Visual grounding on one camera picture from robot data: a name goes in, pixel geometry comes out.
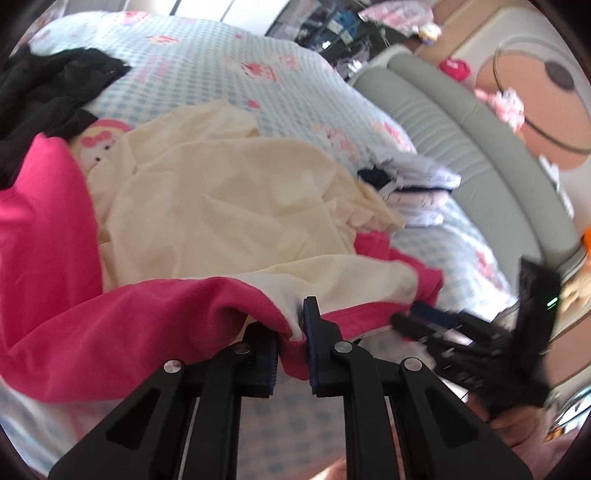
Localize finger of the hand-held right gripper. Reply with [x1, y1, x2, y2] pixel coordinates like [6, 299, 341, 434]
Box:
[392, 302, 481, 347]

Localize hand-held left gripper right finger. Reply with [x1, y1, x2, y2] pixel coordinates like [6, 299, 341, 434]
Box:
[302, 296, 532, 480]

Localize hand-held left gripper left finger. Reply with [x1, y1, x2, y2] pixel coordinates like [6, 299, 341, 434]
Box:
[48, 323, 280, 480]

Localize cream and pink shirt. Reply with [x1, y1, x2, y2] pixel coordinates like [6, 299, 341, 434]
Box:
[0, 99, 446, 402]

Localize folded white and navy clothes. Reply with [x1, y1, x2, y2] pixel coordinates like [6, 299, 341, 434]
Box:
[358, 157, 462, 229]

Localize black clothes pile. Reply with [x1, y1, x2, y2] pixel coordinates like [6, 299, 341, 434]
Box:
[0, 46, 132, 190]

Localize person's right hand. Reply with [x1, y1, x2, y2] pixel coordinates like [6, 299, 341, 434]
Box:
[485, 401, 552, 455]

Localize grey green padded headboard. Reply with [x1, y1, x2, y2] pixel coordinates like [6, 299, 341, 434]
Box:
[348, 44, 583, 333]

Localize thin metal hoop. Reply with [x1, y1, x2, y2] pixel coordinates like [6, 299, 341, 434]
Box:
[493, 36, 591, 154]

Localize pink and white plush toy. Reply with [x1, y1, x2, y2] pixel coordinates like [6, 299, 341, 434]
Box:
[475, 87, 527, 130]

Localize red plush toy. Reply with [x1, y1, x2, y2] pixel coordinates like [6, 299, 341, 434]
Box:
[438, 58, 472, 81]

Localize small yellow toy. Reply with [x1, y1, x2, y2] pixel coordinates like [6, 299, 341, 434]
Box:
[418, 21, 443, 46]

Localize blue checked printed blanket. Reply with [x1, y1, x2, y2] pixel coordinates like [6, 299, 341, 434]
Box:
[0, 11, 532, 480]

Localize pink printed cloth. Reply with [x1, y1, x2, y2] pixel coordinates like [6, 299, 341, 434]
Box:
[358, 0, 437, 35]

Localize dark cluttered shelf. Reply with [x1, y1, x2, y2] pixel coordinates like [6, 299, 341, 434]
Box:
[265, 0, 386, 63]

